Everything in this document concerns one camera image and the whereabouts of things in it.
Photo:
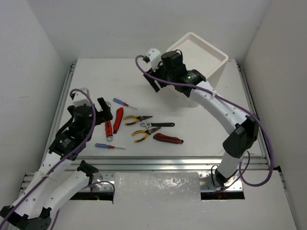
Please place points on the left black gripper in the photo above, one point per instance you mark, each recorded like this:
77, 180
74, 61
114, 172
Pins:
101, 114

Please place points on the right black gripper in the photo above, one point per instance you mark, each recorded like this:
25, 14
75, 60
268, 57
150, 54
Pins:
155, 74

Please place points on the blue screwdriver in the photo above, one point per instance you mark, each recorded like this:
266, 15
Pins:
116, 100
107, 146

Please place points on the white drawer cabinet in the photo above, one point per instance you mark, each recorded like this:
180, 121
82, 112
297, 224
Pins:
200, 55

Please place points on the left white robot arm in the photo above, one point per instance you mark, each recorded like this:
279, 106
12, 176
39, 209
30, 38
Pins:
34, 208

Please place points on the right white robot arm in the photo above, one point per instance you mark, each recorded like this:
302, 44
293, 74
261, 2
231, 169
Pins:
242, 128

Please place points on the red adjustable wrench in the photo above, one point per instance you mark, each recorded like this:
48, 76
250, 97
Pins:
108, 131

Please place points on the red utility knife left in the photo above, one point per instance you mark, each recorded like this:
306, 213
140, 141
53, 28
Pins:
118, 119

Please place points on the blue screwdriver front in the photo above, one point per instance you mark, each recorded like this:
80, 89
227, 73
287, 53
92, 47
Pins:
107, 146

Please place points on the yellow pliers upper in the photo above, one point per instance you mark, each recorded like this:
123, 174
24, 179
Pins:
137, 119

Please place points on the yellow pliers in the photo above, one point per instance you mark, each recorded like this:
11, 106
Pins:
137, 119
146, 133

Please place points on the black adjustable wrench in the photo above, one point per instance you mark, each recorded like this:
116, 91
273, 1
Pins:
150, 124

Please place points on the yellow pliers lower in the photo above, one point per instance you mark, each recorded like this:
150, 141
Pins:
146, 133

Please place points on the red black utility knife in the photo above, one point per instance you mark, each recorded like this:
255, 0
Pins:
168, 139

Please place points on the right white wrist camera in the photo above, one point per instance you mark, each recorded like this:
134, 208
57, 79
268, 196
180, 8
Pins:
153, 56

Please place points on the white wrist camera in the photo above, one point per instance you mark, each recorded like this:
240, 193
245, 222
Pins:
79, 99
153, 56

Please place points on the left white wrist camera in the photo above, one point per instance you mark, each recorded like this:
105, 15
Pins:
79, 99

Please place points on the aluminium table frame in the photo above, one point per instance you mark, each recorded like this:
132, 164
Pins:
202, 134

